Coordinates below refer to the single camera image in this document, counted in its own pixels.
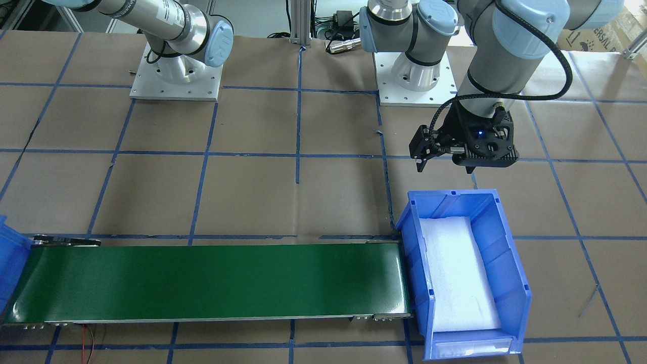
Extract aluminium frame post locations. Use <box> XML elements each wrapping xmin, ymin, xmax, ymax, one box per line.
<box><xmin>288</xmin><ymin>1</ymin><xmax>313</xmax><ymax>48</ymax></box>

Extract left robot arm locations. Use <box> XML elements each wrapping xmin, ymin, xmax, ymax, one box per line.
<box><xmin>359</xmin><ymin>1</ymin><xmax>624</xmax><ymax>173</ymax></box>

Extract green conveyor belt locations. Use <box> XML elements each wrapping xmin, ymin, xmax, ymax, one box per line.
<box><xmin>3</xmin><ymin>243</ymin><xmax>413</xmax><ymax>326</ymax></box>

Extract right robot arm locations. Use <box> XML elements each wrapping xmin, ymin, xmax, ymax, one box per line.
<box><xmin>48</xmin><ymin>1</ymin><xmax>234</xmax><ymax>81</ymax></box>

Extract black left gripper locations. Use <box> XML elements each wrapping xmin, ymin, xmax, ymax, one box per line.
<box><xmin>408</xmin><ymin>102</ymin><xmax>519</xmax><ymax>175</ymax></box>

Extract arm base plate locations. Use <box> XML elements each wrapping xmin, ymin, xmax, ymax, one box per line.
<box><xmin>374</xmin><ymin>52</ymin><xmax>457</xmax><ymax>107</ymax></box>
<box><xmin>129</xmin><ymin>45</ymin><xmax>222</xmax><ymax>102</ymax></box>

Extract blue bin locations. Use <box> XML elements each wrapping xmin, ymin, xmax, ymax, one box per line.
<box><xmin>396</xmin><ymin>189</ymin><xmax>532</xmax><ymax>361</ymax></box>
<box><xmin>1</xmin><ymin>215</ymin><xmax>34</xmax><ymax>312</ymax></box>

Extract red black conveyor wires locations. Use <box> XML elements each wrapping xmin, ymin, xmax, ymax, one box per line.
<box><xmin>81</xmin><ymin>325</ymin><xmax>97</xmax><ymax>364</ymax></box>

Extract white foam pad bin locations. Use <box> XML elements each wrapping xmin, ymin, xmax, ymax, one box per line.
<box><xmin>420</xmin><ymin>216</ymin><xmax>501</xmax><ymax>332</ymax></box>

